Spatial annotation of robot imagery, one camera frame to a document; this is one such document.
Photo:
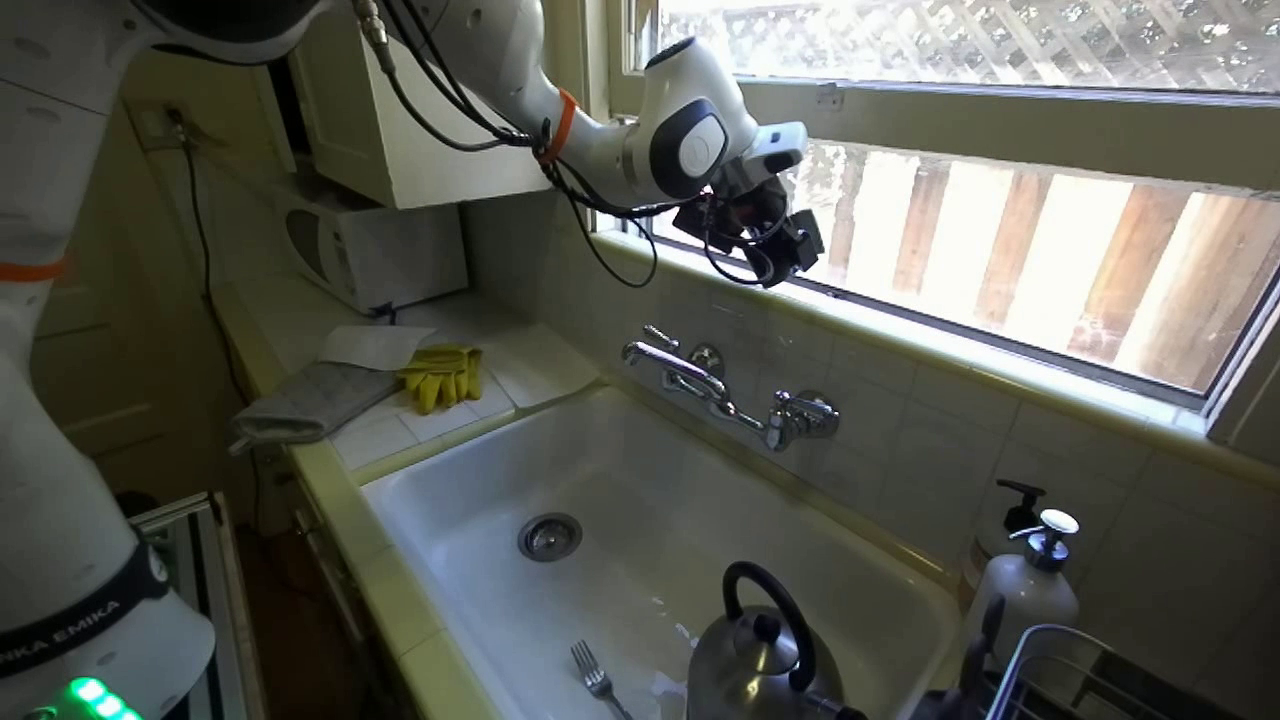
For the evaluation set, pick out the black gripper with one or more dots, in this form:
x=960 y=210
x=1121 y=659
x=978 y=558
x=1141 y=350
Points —
x=730 y=206

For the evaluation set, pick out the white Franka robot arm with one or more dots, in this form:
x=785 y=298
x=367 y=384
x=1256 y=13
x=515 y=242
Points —
x=54 y=532

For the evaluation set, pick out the white kitchen sink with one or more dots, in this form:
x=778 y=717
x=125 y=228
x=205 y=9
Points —
x=624 y=482

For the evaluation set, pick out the wooden fence outside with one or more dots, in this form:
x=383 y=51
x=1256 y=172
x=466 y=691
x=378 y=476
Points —
x=1066 y=254

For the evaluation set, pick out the yellow rubber gloves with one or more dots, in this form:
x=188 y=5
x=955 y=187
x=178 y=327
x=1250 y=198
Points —
x=442 y=378

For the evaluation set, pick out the metal sink drain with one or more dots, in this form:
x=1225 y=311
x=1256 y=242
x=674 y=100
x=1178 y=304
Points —
x=551 y=538

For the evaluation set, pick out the white microwave oven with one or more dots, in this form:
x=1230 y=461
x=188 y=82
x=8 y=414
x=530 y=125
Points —
x=386 y=256

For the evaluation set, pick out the white soap pump bottle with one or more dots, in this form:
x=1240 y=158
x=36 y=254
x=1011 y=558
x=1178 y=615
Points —
x=1025 y=595

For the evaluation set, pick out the metal fork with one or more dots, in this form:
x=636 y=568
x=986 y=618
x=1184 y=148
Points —
x=593 y=674

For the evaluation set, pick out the grey folded towel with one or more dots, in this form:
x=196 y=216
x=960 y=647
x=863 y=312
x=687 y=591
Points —
x=315 y=400

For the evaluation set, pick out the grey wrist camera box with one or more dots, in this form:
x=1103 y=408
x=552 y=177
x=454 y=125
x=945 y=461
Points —
x=783 y=145

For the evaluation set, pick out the chrome wall faucet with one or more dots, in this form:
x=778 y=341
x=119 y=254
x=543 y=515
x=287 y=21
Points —
x=721 y=384

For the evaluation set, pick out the window frame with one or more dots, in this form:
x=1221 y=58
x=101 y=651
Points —
x=1014 y=132

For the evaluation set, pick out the white wall cabinet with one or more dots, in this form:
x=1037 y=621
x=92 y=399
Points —
x=400 y=122

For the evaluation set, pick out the white metal frame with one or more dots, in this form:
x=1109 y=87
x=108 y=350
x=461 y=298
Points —
x=203 y=603

